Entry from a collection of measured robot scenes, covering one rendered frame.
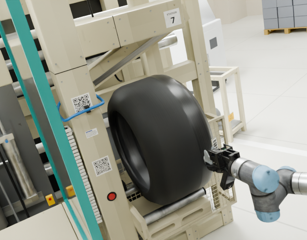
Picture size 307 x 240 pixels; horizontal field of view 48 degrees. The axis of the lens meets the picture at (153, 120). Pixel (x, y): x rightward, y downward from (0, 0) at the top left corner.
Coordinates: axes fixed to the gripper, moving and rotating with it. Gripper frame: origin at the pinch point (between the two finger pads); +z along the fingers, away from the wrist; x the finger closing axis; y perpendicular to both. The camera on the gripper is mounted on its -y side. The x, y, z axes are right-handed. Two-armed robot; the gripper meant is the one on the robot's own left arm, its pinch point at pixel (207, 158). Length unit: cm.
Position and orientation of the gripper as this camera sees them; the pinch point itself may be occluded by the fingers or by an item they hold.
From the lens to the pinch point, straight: 136.7
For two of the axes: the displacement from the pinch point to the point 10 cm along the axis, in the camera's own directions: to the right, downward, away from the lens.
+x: -8.7, 3.5, -3.5
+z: -4.1, -1.4, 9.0
